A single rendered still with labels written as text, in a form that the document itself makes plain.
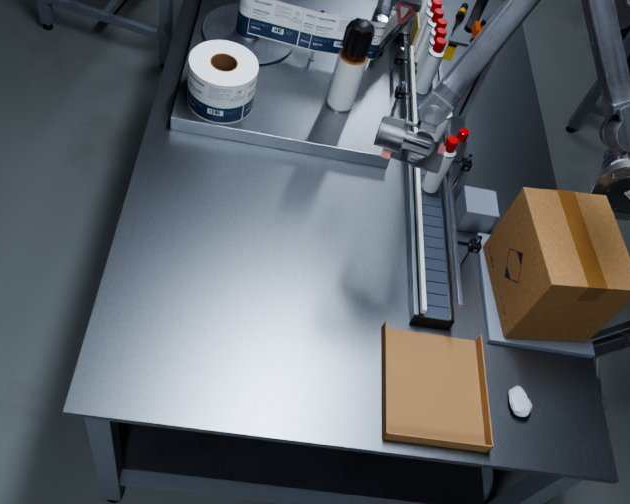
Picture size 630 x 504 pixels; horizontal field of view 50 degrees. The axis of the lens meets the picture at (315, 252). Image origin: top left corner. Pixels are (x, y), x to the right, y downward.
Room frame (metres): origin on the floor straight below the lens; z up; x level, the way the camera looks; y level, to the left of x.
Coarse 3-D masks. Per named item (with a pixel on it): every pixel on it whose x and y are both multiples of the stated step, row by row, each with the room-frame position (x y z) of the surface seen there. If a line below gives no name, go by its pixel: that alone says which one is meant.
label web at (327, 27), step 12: (396, 12) 1.97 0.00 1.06; (324, 24) 1.83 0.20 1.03; (336, 24) 1.84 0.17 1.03; (384, 24) 1.88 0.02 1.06; (396, 24) 2.01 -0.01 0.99; (312, 36) 1.82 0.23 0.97; (324, 36) 1.83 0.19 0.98; (336, 36) 1.84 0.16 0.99; (384, 36) 1.92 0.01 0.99; (312, 48) 1.82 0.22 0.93; (324, 48) 1.83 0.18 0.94; (336, 48) 1.84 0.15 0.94; (372, 48) 1.88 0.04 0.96
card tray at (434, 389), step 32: (384, 352) 0.86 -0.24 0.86; (416, 352) 0.90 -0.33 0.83; (448, 352) 0.93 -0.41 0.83; (480, 352) 0.95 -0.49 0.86; (384, 384) 0.77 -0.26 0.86; (416, 384) 0.82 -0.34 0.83; (448, 384) 0.84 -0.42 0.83; (480, 384) 0.87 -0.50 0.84; (384, 416) 0.70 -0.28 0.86; (416, 416) 0.73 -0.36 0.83; (448, 416) 0.76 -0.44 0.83; (480, 416) 0.79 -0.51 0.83; (480, 448) 0.70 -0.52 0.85
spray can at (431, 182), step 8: (448, 136) 1.44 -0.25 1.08; (448, 144) 1.42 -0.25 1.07; (456, 144) 1.42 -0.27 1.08; (448, 152) 1.42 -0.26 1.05; (448, 160) 1.41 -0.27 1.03; (440, 168) 1.41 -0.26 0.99; (448, 168) 1.42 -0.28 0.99; (432, 176) 1.41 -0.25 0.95; (440, 176) 1.41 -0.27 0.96; (424, 184) 1.42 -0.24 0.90; (432, 184) 1.41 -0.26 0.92; (432, 192) 1.41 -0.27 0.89
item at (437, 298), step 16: (416, 64) 1.99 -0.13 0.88; (416, 96) 1.82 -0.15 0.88; (432, 208) 1.36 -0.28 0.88; (432, 224) 1.30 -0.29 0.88; (416, 240) 1.22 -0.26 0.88; (432, 240) 1.24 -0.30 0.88; (416, 256) 1.18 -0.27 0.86; (432, 256) 1.19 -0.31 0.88; (432, 272) 1.13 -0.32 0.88; (432, 288) 1.08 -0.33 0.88; (432, 304) 1.03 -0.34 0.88; (448, 304) 1.05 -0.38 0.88; (448, 320) 1.00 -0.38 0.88
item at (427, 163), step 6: (438, 144) 1.19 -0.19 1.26; (402, 150) 1.16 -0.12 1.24; (390, 156) 1.14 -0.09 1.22; (396, 156) 1.15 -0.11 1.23; (402, 156) 1.15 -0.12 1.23; (408, 156) 1.12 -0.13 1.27; (432, 156) 1.17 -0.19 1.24; (408, 162) 1.14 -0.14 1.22; (414, 162) 1.14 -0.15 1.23; (420, 162) 1.15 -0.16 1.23; (426, 162) 1.15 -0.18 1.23; (432, 162) 1.16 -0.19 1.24; (426, 168) 1.14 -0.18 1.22
